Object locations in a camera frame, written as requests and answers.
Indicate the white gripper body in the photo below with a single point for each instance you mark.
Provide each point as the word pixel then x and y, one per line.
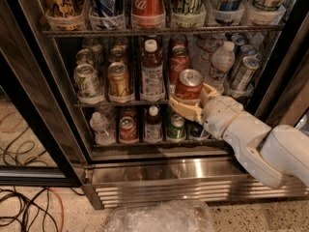
pixel 221 114

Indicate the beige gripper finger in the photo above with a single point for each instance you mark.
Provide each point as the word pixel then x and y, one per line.
pixel 207 93
pixel 189 109

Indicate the red coke can front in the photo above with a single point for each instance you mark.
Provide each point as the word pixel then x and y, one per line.
pixel 189 85

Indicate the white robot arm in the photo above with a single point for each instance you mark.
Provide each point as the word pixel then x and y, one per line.
pixel 271 155

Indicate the blue can bottom shelf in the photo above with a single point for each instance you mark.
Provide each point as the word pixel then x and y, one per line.
pixel 197 132

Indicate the green can bottom shelf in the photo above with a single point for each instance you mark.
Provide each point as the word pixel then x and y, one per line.
pixel 175 130

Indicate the clear water bottle middle shelf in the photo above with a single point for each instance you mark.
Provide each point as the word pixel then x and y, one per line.
pixel 222 61

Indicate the silver slim can front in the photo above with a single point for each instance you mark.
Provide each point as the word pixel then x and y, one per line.
pixel 247 68

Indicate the silver slim can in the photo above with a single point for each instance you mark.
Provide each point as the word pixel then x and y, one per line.
pixel 245 50
pixel 247 68
pixel 238 40

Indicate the brown tea bottle bottom shelf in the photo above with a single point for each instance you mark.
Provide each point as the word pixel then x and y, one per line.
pixel 153 125

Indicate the brown tea bottle shelf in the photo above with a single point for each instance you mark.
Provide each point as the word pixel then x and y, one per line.
pixel 152 71
pixel 153 125

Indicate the brown tea bottle middle shelf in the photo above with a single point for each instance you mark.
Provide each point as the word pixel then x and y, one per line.
pixel 152 71

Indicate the red coke can rear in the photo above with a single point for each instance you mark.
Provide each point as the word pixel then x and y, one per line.
pixel 178 40

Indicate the silver slim can rear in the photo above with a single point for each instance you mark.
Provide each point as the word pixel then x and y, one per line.
pixel 238 40

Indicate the right fridge glass door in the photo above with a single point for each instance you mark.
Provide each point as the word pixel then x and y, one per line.
pixel 282 94

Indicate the red coke can bottom shelf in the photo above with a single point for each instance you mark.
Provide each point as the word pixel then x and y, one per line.
pixel 128 130

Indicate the red coke can shelf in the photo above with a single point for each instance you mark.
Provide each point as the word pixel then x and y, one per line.
pixel 147 12
pixel 128 130

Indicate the gold can front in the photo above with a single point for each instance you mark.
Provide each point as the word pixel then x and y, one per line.
pixel 119 82

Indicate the gold can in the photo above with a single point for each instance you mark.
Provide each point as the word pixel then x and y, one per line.
pixel 117 54
pixel 121 42
pixel 119 82

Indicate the green lacroix can top shelf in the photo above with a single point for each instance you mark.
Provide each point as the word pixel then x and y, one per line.
pixel 186 12

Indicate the water bottle bottom shelf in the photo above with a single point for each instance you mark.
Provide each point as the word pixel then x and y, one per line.
pixel 104 135

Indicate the gold can rear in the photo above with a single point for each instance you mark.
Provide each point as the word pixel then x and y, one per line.
pixel 121 42

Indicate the red coke can top shelf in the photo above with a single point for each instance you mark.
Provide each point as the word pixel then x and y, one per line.
pixel 147 12

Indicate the white can top shelf right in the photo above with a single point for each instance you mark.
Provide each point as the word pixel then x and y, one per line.
pixel 263 12

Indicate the white green can front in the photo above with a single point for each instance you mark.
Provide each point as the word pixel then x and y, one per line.
pixel 88 84

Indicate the white green can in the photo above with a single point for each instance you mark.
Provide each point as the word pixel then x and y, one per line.
pixel 86 56
pixel 88 84
pixel 96 46

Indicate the stainless steel display fridge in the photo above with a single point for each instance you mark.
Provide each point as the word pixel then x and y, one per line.
pixel 141 174

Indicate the white green can rear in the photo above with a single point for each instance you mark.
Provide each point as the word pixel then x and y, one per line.
pixel 96 46

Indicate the blue white can top shelf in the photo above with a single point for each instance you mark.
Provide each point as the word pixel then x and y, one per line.
pixel 108 13

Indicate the fridge sliding glass door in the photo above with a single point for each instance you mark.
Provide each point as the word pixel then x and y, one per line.
pixel 27 77

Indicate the yellow can top shelf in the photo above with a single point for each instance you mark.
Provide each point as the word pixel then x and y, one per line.
pixel 64 14

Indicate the clear water bottle rear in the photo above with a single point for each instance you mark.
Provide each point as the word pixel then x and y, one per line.
pixel 206 45

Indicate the clear plastic bag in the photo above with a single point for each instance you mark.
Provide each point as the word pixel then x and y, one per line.
pixel 171 216

